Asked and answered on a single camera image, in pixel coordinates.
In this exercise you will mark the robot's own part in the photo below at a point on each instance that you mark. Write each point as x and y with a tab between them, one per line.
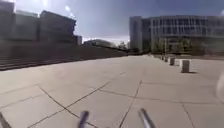
146	119
83	119

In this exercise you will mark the domed building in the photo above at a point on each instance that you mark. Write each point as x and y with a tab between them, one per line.
98	43

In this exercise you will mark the pale concrete slab plaza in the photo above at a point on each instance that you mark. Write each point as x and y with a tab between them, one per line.
110	76

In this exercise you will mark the glass fronted building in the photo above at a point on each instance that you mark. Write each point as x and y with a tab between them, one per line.
180	31

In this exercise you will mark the dark concrete building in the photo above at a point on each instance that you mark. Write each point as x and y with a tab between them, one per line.
40	28

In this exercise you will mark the wide grey stone steps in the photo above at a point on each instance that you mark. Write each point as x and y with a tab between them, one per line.
40	55

